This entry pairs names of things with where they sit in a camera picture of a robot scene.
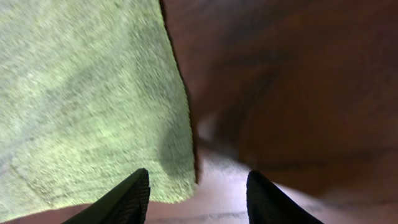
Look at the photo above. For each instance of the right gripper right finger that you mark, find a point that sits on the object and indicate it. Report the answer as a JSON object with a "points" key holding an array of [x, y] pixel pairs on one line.
{"points": [[267, 204]]}

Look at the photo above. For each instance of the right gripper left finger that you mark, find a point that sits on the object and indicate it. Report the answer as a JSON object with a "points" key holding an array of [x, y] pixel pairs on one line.
{"points": [[127, 203]]}

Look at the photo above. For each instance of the green microfiber cloth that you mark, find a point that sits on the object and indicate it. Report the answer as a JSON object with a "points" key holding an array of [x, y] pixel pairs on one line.
{"points": [[90, 92]]}

